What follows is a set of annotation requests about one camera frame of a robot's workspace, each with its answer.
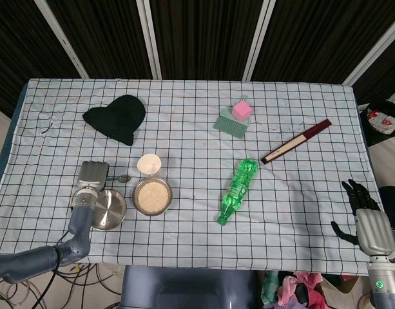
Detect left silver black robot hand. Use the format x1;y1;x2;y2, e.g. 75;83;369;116
76;160;111;191

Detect blue checkered tablecloth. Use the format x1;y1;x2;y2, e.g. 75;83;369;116
0;78;392;277

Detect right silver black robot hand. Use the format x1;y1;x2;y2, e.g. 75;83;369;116
331;178;395;257

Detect dark red folded fan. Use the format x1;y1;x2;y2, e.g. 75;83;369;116
260;118;333;165

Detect white paper cup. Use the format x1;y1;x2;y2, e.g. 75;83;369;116
137;153;162;178

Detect small metal spoon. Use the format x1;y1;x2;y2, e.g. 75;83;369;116
105;174;132;185

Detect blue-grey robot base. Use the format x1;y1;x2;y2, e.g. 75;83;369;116
120;265;261;309

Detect black bag with red print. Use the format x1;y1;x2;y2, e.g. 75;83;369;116
358;99;395;147

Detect colourful clothes pile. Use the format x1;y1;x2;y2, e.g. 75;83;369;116
260;270;329;309

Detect steel bowl holding rice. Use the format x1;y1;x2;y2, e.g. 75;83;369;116
131;178;174;219

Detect white partition frame post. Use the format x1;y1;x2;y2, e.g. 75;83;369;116
342;12;395;88
241;0;277;82
135;0;163;80
32;0;90;79

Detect brown cardboard box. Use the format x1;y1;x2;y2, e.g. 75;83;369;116
322;273;361;295

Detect black chair seat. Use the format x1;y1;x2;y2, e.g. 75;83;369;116
377;185;395;230

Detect black knit beanie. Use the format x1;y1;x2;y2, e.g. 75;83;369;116
82;94;147;147

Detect empty steel plate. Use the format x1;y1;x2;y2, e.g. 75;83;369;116
90;189;128;232

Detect green plastic bottle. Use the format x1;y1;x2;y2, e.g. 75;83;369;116
216;157;260;227

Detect pink cube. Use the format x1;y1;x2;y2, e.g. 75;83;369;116
231;101;253;123

